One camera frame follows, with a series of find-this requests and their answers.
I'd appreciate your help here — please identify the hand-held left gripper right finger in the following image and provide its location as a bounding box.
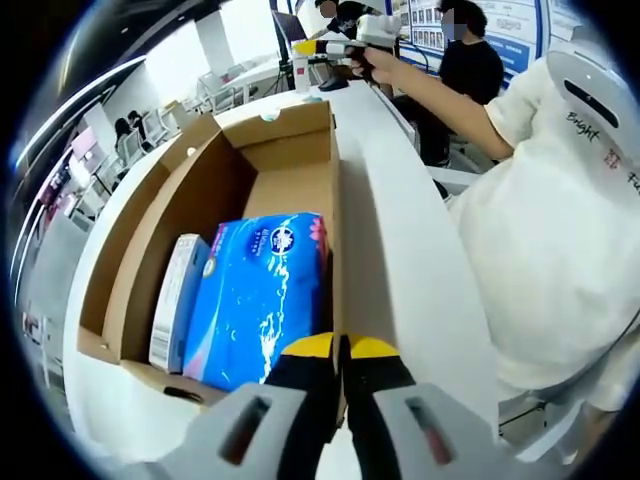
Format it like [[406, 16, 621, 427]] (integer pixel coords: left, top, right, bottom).
[[344, 335, 546, 480]]

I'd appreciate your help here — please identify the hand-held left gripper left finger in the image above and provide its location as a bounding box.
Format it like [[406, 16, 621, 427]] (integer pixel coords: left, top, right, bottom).
[[124, 332, 344, 480]]

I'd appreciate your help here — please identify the blue tissue pack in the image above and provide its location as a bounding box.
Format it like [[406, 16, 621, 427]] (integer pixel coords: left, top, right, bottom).
[[182, 212, 332, 393]]

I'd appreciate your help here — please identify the brown cardboard shoe box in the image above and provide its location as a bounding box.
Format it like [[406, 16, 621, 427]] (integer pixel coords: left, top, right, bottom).
[[75, 99, 349, 444]]

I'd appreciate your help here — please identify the white medicine box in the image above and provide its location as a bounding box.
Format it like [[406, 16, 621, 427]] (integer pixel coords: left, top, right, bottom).
[[148, 233, 214, 375]]

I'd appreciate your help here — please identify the person's right hand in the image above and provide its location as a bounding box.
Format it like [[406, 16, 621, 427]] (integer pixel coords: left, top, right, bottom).
[[349, 43, 400, 85]]

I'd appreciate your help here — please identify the black computer mouse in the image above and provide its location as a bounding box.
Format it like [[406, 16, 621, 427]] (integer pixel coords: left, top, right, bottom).
[[318, 74, 352, 93]]

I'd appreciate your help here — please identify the white pink bottle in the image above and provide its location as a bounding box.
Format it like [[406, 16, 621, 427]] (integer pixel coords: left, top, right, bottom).
[[292, 52, 311, 93]]

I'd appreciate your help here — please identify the dark laptop screen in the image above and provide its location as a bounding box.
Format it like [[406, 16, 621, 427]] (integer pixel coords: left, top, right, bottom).
[[271, 8, 309, 46]]

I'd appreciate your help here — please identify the black monitor stand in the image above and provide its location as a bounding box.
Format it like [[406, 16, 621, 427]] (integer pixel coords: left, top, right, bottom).
[[276, 42, 297, 94]]

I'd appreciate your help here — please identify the white office chair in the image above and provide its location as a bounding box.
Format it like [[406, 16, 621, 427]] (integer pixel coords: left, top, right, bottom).
[[197, 69, 241, 111]]

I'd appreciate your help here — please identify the white chest-worn device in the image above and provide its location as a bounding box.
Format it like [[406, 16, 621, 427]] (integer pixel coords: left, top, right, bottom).
[[546, 47, 640, 169]]

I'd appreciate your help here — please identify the operator in white shirt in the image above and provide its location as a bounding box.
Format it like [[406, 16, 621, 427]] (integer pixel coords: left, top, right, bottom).
[[447, 57, 640, 414]]

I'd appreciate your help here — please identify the blue wall poster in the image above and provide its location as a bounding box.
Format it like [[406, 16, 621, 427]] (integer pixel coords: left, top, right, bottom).
[[387, 0, 551, 94]]

